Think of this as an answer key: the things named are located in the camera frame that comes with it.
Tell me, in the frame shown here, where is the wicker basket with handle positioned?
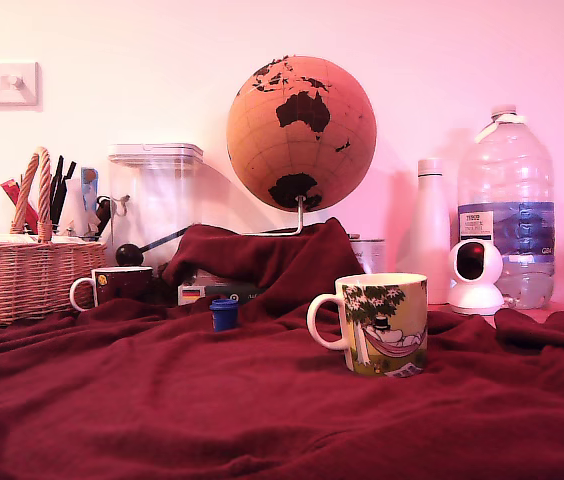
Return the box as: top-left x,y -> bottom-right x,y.
0,146 -> 108,329

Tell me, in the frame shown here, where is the clear plastic container with lid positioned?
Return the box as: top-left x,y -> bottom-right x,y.
107,143 -> 205,271

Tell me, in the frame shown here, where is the black thin utensil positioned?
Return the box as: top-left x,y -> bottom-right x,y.
49,155 -> 65,229
59,160 -> 78,201

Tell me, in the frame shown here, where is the red flat utensil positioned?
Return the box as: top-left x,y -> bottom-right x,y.
0,179 -> 39,235

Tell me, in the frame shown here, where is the white slim bottle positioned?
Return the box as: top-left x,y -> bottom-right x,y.
395,157 -> 452,305

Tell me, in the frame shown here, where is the dark box with flag print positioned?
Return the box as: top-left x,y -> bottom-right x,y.
177,279 -> 268,307

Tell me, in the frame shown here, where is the dark red fleece cloth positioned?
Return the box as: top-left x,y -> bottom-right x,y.
0,217 -> 564,480

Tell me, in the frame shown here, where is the dark red mug white handle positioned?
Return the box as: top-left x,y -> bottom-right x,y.
69,265 -> 155,312

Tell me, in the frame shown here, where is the cartoon print mug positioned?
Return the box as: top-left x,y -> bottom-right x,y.
306,272 -> 429,379

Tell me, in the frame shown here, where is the brown-handled utensil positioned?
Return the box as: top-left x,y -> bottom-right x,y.
92,195 -> 113,237

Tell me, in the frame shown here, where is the large clear water bottle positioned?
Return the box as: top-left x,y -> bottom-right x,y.
456,103 -> 557,310

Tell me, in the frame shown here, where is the blue coffee capsule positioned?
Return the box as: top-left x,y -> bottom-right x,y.
209,298 -> 239,333

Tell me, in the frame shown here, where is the cork globe on metal stand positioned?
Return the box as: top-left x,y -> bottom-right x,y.
225,54 -> 378,236

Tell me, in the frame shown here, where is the white cardboard box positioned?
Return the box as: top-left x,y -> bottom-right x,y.
192,268 -> 243,289

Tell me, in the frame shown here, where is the small white round camera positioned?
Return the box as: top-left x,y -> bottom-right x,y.
446,239 -> 506,316

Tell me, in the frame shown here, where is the black round-headed ladle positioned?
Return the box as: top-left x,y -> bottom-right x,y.
114,225 -> 194,267

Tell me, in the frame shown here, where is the metal tin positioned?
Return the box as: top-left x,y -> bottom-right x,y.
349,234 -> 387,275

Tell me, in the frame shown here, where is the blue tool with cork disc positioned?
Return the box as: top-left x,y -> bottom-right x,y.
80,167 -> 100,211

